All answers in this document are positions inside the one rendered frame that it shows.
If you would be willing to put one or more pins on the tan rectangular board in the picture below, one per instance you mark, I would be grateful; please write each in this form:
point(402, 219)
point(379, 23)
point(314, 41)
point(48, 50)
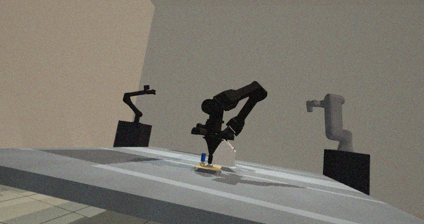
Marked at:
point(206, 166)

